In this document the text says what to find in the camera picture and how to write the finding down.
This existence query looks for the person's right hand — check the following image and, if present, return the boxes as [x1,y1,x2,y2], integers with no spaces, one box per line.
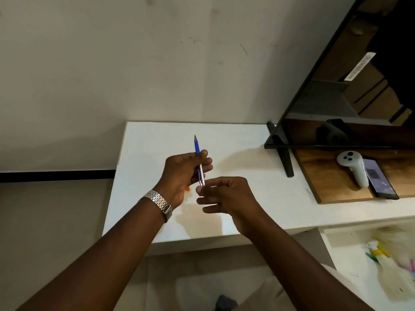
[196,176,264,233]

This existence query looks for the person's left hand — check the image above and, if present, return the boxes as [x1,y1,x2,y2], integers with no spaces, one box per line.
[161,149,213,210]

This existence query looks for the blue and silver pen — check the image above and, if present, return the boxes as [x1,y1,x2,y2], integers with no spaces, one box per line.
[193,134,207,187]

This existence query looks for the person's left forearm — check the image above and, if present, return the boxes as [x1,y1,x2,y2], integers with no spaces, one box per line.
[16,195,170,311]

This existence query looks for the person's right forearm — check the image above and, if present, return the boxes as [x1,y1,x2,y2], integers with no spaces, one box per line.
[238,207,375,311]

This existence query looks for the silver metal wristwatch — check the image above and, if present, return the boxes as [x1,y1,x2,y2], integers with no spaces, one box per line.
[137,190,172,223]

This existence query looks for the black television stand leg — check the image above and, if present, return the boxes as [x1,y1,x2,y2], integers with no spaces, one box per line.
[266,121,295,178]

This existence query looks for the person's beige trousers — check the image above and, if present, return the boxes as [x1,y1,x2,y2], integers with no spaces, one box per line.
[174,262,342,311]

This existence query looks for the brown wooden board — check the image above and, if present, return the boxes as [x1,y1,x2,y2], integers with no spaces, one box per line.
[293,148,415,205]

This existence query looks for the person's dark shoe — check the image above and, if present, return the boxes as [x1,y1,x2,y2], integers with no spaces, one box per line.
[215,294,239,311]

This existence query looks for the white handheld controller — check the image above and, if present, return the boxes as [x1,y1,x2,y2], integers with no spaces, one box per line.
[336,150,370,189]

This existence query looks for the black smartphone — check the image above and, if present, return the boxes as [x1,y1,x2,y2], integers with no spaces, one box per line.
[361,158,400,201]

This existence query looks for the black flat screen television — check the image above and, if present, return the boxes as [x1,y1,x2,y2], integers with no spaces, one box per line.
[264,0,415,150]

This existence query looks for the white label sticker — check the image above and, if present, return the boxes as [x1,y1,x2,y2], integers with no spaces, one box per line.
[343,52,377,82]

